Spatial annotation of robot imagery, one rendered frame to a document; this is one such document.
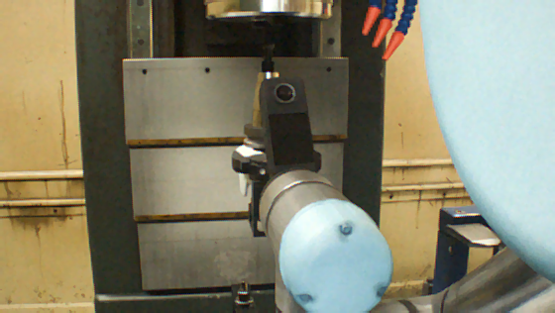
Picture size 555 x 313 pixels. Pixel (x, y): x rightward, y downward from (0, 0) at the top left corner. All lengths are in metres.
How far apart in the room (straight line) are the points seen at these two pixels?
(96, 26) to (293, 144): 0.71
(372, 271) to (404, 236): 1.37
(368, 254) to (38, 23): 1.31
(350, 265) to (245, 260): 0.84
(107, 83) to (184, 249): 0.40
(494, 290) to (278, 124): 0.26
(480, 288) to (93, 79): 0.92
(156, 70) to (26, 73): 0.56
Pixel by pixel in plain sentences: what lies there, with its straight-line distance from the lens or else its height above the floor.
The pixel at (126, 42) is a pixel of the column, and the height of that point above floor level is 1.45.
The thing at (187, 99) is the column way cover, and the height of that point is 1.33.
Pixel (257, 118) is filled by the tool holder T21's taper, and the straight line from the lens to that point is 0.63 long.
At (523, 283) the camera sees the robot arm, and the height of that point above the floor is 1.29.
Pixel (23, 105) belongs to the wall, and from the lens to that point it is 1.54.
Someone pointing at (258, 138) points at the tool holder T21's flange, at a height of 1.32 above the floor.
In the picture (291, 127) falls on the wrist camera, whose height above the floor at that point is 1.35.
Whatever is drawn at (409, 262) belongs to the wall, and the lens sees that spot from 1.76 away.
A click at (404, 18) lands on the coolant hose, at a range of 0.66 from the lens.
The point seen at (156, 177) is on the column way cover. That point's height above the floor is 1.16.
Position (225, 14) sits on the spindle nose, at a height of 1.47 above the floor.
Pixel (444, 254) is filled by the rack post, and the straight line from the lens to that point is 0.68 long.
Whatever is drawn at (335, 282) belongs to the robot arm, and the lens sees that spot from 0.34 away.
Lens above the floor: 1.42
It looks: 11 degrees down
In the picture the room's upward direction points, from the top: straight up
